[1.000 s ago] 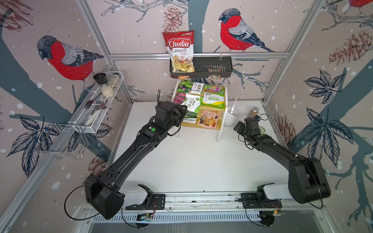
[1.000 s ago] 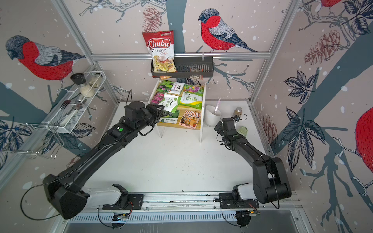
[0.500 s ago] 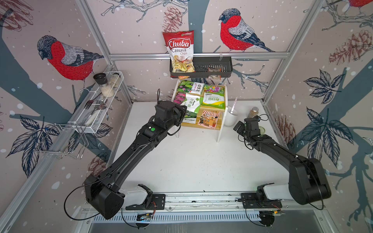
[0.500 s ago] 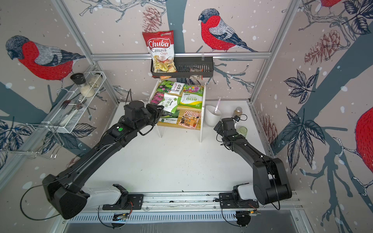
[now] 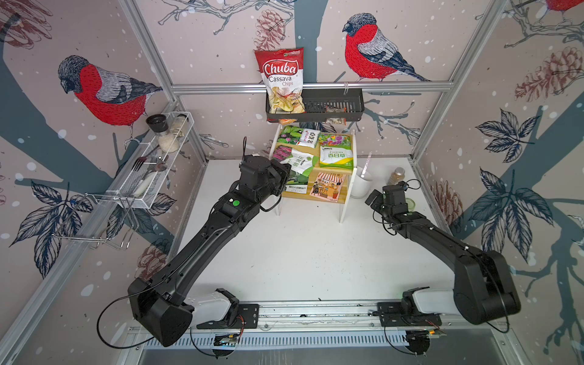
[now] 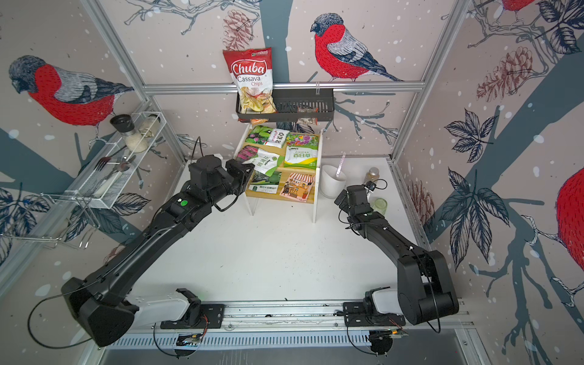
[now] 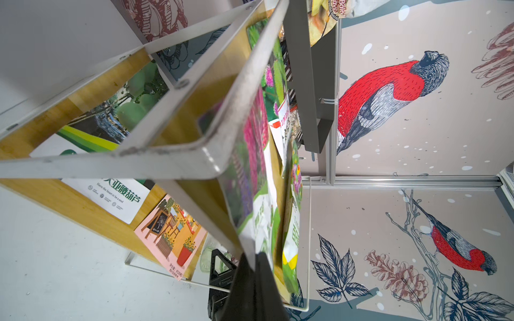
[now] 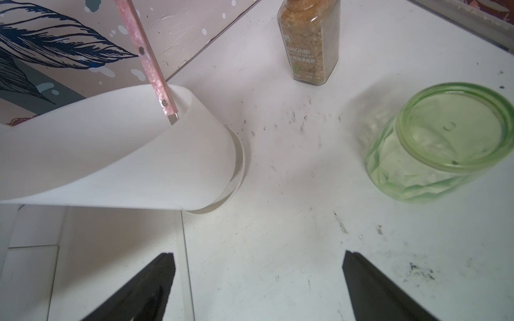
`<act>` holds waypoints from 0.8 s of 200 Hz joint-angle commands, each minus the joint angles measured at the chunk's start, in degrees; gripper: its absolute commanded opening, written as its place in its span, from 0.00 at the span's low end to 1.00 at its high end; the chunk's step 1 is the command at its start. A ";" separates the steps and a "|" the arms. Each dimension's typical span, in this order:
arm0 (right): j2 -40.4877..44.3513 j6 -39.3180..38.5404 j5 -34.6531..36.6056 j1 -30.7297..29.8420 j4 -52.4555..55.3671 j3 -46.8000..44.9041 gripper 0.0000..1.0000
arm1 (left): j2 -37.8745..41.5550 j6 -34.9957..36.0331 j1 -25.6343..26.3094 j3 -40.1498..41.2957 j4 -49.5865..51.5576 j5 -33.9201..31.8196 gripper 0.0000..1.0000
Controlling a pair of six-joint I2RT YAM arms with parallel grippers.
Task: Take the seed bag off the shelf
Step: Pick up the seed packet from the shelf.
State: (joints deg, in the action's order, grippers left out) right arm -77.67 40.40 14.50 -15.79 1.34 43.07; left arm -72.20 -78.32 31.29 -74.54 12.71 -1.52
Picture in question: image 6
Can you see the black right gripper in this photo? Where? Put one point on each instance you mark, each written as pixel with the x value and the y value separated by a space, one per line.
pixel 342 204

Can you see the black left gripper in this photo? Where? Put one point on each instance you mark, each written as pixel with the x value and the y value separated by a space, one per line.
pixel 239 169

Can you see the green white purple seed bag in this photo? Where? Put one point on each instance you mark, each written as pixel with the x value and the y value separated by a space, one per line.
pixel 264 162

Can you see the green flower seed bag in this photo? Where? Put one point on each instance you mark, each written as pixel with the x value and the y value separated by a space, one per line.
pixel 301 151

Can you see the mimosa seed bag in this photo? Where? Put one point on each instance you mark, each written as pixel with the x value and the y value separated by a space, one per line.
pixel 260 135

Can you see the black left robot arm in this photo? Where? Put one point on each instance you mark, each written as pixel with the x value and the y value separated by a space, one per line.
pixel 98 303

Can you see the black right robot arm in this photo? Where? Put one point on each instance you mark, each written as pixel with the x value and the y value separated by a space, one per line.
pixel 425 289

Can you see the dark green lower seed bag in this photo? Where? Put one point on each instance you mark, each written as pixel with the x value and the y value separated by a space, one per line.
pixel 261 183

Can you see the wooden two-tier shelf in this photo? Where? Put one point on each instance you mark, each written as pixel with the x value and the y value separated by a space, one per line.
pixel 252 199

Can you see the small white seed packet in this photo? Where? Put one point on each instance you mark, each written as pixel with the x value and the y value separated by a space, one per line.
pixel 277 138

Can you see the red Chuba cassava chips bag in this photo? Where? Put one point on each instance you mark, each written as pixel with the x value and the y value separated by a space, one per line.
pixel 252 73

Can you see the white cup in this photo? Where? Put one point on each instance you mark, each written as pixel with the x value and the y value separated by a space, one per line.
pixel 331 183

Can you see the green glass cup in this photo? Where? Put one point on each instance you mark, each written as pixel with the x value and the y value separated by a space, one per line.
pixel 380 205

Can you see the pink straw spoon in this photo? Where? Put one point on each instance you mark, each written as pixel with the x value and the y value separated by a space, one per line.
pixel 338 172

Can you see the amber small bottle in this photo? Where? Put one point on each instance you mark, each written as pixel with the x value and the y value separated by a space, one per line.
pixel 372 175

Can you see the pink shop picture packet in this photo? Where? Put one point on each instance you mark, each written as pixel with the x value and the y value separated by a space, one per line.
pixel 298 187

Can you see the snack bar packet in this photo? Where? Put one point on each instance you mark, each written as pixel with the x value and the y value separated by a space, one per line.
pixel 307 109

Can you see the glass jar in rack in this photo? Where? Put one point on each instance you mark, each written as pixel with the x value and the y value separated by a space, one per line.
pixel 150 127

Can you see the black lid spice grinder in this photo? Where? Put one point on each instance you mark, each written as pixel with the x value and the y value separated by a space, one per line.
pixel 134 140

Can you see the metal spoon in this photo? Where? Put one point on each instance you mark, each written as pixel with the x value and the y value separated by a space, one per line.
pixel 122 167

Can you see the metal fork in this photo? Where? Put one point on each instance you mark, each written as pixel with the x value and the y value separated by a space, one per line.
pixel 105 160

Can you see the black wire basket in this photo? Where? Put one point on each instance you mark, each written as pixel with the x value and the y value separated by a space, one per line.
pixel 294 104

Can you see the white wire wall rack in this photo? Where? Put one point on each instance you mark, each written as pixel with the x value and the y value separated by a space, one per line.
pixel 94 194

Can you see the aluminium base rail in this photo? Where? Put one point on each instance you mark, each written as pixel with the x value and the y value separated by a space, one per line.
pixel 284 316

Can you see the chrome wire hanger rack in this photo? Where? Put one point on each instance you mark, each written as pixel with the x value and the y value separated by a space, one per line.
pixel 48 220

